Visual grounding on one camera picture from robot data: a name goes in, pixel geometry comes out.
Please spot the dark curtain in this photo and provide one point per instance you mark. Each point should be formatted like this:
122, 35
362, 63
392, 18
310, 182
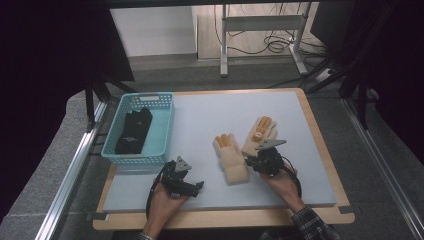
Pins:
396, 66
43, 83

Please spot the cream glove orange fingertips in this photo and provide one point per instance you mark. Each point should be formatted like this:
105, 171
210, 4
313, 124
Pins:
231, 161

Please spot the light blue plastic basket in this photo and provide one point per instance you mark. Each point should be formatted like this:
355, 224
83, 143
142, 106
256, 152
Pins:
141, 130

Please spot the person's right hand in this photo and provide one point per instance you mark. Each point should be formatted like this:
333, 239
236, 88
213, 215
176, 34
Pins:
283, 186

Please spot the person's left hand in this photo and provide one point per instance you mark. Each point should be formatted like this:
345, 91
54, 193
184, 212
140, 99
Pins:
165, 206

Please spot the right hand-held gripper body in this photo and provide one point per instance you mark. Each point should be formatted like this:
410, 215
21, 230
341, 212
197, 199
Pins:
268, 160

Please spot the aluminium rail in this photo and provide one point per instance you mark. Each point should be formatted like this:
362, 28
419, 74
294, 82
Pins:
71, 170
383, 166

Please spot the white cabinet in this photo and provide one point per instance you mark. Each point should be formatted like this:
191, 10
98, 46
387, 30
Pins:
153, 31

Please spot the pale grey table mat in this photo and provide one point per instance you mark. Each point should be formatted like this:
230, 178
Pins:
206, 116

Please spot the white power strip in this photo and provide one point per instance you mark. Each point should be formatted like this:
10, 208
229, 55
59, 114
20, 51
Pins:
324, 75

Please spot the black glove with white print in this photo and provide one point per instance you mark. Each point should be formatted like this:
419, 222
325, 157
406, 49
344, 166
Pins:
135, 133

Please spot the grey tape piece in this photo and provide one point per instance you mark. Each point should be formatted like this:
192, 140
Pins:
349, 209
97, 216

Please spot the black tripod stand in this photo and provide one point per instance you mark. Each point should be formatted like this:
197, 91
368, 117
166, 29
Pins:
96, 96

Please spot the cream glove long orange patch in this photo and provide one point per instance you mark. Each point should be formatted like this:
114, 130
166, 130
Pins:
260, 135

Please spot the white metal desk frame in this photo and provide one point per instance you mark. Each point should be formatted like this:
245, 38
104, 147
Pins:
263, 23

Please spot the black metal stand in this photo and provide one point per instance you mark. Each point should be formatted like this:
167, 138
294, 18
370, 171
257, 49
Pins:
350, 76

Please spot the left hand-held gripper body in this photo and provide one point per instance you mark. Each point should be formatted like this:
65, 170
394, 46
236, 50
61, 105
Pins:
175, 178

